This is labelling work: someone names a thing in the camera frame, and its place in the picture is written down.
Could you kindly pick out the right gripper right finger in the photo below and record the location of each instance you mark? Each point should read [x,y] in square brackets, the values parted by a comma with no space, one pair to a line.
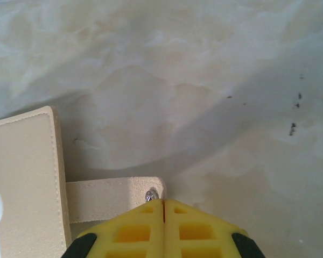
[173,242]

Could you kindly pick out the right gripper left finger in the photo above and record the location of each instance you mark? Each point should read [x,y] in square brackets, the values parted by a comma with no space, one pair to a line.
[153,242]

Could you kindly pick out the beige card holder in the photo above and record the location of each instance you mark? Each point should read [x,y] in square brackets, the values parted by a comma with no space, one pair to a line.
[24,174]

